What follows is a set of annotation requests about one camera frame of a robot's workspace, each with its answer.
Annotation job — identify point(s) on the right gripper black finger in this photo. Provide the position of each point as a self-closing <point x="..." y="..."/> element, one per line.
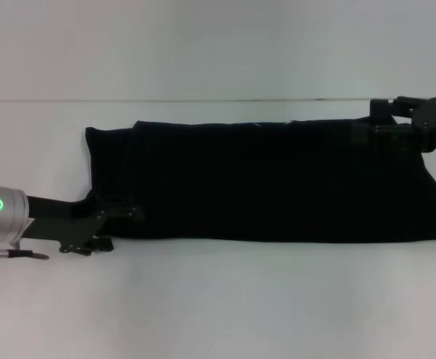
<point x="384" y="106"/>
<point x="374" y="136"/>

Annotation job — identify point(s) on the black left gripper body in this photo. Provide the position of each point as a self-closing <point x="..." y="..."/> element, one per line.
<point x="60" y="224"/>

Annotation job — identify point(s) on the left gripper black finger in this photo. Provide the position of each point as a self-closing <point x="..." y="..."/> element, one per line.
<point x="128" y="213"/>
<point x="99" y="245"/>

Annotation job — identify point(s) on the black t-shirt with white print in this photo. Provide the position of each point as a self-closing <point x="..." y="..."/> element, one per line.
<point x="258" y="179"/>

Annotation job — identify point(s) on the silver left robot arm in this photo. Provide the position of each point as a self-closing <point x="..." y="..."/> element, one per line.
<point x="4" y="213"/>

